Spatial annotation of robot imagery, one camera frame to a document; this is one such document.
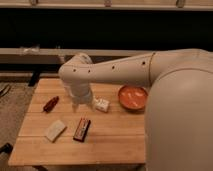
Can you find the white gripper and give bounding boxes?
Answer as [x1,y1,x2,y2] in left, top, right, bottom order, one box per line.
[69,83,95,113]

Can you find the white sponge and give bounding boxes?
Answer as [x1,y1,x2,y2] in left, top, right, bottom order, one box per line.
[45,120,66,142]

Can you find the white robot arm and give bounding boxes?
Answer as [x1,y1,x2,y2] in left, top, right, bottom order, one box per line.
[59,49,213,171]

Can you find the orange ceramic bowl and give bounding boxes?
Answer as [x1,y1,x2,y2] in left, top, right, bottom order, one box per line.
[118,85,148,111]

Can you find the white box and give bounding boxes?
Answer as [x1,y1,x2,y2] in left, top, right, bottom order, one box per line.
[94,98,110,113]

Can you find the red chocolate bar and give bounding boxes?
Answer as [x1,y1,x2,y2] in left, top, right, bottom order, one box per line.
[73,118,91,142]

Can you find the dark red screwdriver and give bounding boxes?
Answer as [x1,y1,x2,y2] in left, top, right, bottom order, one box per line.
[43,96,59,113]

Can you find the wooden table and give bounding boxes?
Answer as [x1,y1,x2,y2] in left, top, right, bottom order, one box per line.
[9,78,145,166]

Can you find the black object on floor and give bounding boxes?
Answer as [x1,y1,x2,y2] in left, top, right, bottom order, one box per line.
[0,143,13,154]

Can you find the black cable left floor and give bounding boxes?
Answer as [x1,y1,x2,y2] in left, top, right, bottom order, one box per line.
[0,83,12,98]

